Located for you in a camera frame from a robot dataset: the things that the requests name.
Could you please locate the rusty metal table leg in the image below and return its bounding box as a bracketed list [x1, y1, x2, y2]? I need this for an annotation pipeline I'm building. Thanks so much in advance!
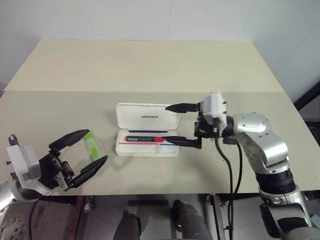
[74, 195, 97, 240]

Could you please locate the white open pencil case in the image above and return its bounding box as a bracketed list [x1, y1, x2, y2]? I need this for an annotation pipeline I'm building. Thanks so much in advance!
[115, 102, 181, 158]

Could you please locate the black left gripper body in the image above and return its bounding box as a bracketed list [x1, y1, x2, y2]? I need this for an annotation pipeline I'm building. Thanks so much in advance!
[38, 152, 75, 193]

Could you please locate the dark rounded shape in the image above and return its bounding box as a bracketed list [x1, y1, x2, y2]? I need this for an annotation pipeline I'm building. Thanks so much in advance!
[171, 199, 214, 240]
[114, 210, 144, 240]

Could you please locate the red marker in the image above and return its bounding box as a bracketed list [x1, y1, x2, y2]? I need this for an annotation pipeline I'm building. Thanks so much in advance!
[124, 135, 166, 144]

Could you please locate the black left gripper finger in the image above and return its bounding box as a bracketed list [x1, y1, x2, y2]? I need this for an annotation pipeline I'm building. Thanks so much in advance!
[48, 129, 90, 154]
[66, 155, 109, 189]

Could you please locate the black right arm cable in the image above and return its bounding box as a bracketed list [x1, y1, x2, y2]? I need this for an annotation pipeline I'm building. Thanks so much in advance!
[214, 136, 244, 240]

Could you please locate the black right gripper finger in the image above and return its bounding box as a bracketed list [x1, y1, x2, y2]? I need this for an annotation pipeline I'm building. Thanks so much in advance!
[163, 135, 203, 150]
[165, 102, 201, 114]

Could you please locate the black metal frame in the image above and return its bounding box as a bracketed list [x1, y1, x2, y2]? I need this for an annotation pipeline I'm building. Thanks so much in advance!
[293, 80, 320, 157]

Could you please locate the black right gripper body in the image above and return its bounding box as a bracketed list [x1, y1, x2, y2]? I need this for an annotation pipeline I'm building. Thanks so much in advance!
[194, 101, 222, 140]

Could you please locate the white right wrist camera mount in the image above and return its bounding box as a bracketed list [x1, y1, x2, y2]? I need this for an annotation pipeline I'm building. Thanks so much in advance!
[200, 92, 229, 125]

